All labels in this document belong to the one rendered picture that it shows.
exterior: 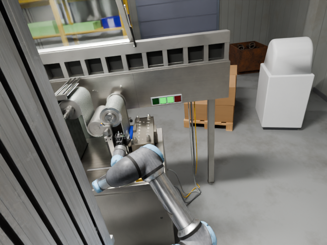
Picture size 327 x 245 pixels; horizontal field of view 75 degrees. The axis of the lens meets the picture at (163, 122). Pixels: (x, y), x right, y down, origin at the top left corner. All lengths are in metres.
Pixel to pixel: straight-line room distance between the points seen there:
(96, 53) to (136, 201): 1.08
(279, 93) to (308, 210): 1.53
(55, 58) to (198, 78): 1.07
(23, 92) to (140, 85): 1.41
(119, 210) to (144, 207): 0.18
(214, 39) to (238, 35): 6.06
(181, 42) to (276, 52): 1.85
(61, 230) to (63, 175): 0.09
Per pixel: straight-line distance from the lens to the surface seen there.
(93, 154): 1.78
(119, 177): 0.93
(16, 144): 0.33
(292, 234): 2.39
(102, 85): 1.74
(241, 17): 7.67
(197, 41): 1.65
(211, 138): 2.21
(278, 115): 3.50
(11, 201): 0.33
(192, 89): 1.74
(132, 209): 1.63
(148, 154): 0.95
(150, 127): 1.70
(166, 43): 1.63
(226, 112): 3.38
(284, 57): 3.27
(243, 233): 2.28
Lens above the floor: 1.89
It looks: 30 degrees down
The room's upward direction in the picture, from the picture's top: 7 degrees counter-clockwise
